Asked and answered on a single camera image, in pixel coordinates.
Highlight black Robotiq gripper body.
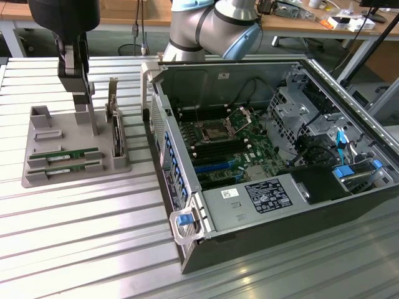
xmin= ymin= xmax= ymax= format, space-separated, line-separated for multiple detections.
xmin=27 ymin=0 xmax=101 ymax=46

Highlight green RAM stick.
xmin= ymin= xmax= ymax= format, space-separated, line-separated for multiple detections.
xmin=27 ymin=161 xmax=103 ymax=177
xmin=31 ymin=148 xmax=103 ymax=161

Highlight grey plastic parts rack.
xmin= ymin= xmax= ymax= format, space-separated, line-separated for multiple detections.
xmin=21 ymin=81 xmax=133 ymax=189

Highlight black graphics card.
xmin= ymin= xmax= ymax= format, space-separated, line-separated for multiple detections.
xmin=104 ymin=76 xmax=126 ymax=158

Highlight thin metal locking lever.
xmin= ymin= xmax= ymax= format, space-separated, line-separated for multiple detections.
xmin=193 ymin=102 xmax=203 ymax=126

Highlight RAM slot white clips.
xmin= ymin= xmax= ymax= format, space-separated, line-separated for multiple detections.
xmin=191 ymin=138 xmax=249 ymax=151
xmin=177 ymin=102 xmax=230 ymax=110
xmin=193 ymin=146 xmax=252 ymax=160
xmin=179 ymin=108 xmax=233 ymax=118

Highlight CPU socket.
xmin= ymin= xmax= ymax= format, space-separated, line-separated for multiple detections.
xmin=199 ymin=122 xmax=234 ymax=145

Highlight long black expansion slot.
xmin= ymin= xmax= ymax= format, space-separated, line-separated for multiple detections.
xmin=191 ymin=154 xmax=228 ymax=168
xmin=199 ymin=176 xmax=235 ymax=188

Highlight blue expansion slot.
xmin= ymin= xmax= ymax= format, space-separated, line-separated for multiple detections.
xmin=194 ymin=161 xmax=229 ymax=176

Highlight silver socket cover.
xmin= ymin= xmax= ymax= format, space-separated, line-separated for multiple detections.
xmin=226 ymin=105 xmax=256 ymax=130

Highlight green Dell motherboard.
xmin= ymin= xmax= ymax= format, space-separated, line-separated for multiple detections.
xmin=176 ymin=104 xmax=289 ymax=191

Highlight silver chipset heatsink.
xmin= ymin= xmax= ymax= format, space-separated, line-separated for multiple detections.
xmin=246 ymin=166 xmax=267 ymax=182

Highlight grey power supply unit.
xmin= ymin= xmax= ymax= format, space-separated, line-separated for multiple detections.
xmin=202 ymin=173 xmax=312 ymax=234

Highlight grey metal device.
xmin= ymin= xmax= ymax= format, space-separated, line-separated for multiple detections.
xmin=276 ymin=0 xmax=308 ymax=18

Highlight silver metal disk bay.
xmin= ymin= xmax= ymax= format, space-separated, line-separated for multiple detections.
xmin=266 ymin=64 xmax=347 ymax=156

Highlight cluttered wooden desk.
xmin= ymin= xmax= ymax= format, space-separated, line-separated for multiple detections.
xmin=258 ymin=0 xmax=399 ymax=50

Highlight black and grey PC case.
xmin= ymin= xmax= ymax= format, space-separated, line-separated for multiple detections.
xmin=140 ymin=59 xmax=399 ymax=275

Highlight black plastic shroud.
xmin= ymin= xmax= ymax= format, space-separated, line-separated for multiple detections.
xmin=278 ymin=164 xmax=353 ymax=206

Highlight white flat box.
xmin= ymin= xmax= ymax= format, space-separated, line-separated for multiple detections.
xmin=327 ymin=15 xmax=377 ymax=32

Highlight black tripod pole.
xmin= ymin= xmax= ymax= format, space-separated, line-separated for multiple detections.
xmin=339 ymin=14 xmax=399 ymax=90

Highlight black monitor stand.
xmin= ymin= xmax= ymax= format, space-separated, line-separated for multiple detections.
xmin=358 ymin=0 xmax=389 ymax=23

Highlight disk with blue carrier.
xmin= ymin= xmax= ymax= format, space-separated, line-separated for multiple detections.
xmin=330 ymin=158 xmax=390 ymax=196

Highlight brown board panel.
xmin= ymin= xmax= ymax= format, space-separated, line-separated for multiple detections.
xmin=363 ymin=40 xmax=399 ymax=83

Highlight grey equipment box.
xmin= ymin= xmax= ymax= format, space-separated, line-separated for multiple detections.
xmin=345 ymin=82 xmax=399 ymax=125

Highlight black hanging cable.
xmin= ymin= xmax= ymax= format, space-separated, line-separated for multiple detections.
xmin=133 ymin=0 xmax=140 ymax=39
xmin=141 ymin=0 xmax=150 ymax=57

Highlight wooden desk white frame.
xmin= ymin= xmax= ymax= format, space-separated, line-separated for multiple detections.
xmin=0 ymin=0 xmax=174 ymax=59

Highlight long black wire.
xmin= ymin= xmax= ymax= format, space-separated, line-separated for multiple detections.
xmin=232 ymin=77 xmax=274 ymax=108

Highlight black wire bundle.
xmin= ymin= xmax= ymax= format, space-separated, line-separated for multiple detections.
xmin=288 ymin=133 xmax=342 ymax=171

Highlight blue wire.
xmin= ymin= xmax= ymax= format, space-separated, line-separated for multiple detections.
xmin=335 ymin=128 xmax=347 ymax=166

